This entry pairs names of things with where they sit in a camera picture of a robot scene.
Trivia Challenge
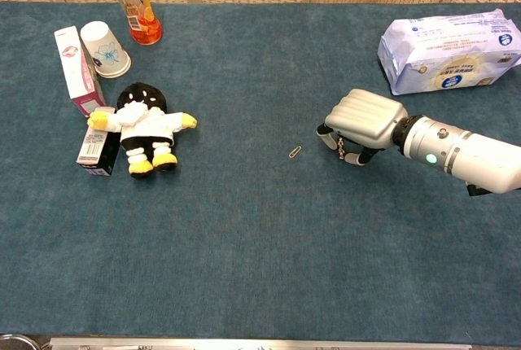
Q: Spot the teal felt table mat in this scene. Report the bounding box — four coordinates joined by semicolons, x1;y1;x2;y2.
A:
0;1;521;347

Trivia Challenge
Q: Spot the white pink carton box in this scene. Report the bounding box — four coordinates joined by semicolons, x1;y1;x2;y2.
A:
54;25;107;118

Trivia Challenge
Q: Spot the white blue tissue pack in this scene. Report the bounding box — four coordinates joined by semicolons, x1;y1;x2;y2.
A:
377;8;521;97

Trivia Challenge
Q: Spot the white paper cup blue flower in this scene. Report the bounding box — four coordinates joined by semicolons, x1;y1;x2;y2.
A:
79;20;133;79

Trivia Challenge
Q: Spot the silver metal rail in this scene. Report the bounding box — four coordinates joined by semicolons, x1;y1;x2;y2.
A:
48;337;473;350

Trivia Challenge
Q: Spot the round metal rimmed object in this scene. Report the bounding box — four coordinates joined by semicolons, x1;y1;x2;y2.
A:
0;334;38;350

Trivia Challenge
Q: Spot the black white plush doll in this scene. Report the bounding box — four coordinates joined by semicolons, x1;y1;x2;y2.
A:
86;81;199;179

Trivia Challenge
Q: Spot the orange drink plastic bottle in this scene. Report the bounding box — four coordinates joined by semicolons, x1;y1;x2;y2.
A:
99;0;164;46

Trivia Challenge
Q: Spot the black box with barcode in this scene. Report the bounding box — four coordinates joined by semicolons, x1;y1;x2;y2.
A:
76;106;122;177

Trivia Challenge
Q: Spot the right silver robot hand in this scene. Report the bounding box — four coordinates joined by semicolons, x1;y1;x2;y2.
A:
316;88;409;167

